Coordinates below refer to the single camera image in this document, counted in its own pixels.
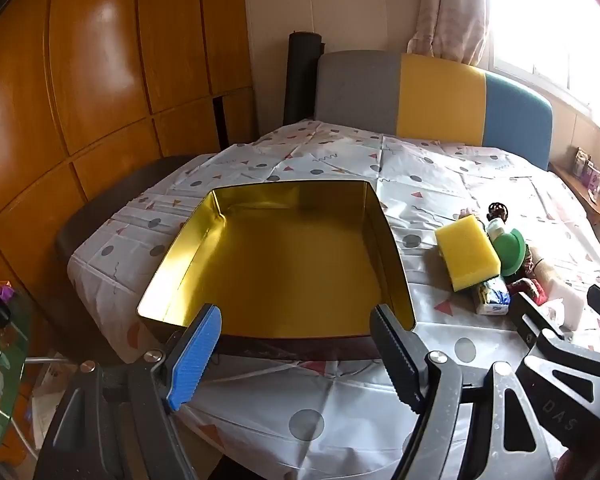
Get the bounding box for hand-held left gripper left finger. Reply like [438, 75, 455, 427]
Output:
[34, 304, 222, 480]

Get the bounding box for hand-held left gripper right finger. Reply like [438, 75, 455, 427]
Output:
[369, 304, 556, 480]

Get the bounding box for red knitted sock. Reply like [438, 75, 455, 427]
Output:
[505, 277, 548, 306]

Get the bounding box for white foam block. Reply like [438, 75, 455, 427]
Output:
[547, 277, 593, 331]

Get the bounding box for blue tissue pack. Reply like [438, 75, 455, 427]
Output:
[472, 277, 512, 316]

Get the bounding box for beige bandage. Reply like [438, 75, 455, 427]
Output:
[530, 257, 561, 286]

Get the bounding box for green silicone brush bottle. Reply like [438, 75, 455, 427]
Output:
[485, 217, 528, 277]

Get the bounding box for yellow sponge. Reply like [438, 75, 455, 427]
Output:
[434, 214, 502, 292]

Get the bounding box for gold tin box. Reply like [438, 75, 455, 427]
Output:
[136, 178, 416, 361]

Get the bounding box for purple box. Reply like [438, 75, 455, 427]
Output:
[575, 147, 600, 193]

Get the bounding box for white paper sheets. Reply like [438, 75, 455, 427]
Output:
[30, 355, 81, 461]

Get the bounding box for dark upholstered seat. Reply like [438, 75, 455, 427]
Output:
[55, 155, 206, 261]

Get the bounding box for glass side table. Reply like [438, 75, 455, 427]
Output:
[0, 280, 31, 461]

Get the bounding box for patterned white tablecloth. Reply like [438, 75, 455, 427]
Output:
[67, 119, 600, 480]

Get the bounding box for grey yellow blue headboard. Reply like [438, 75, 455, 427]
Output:
[314, 50, 553, 171]

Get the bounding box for window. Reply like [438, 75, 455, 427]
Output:
[490, 0, 600, 136]

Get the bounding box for black rolled mat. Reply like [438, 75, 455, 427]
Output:
[285, 30, 326, 126]

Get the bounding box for wooden wardrobe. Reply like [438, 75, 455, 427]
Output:
[0, 0, 256, 271]

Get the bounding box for patterned curtain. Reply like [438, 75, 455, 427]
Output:
[405, 0, 501, 66]

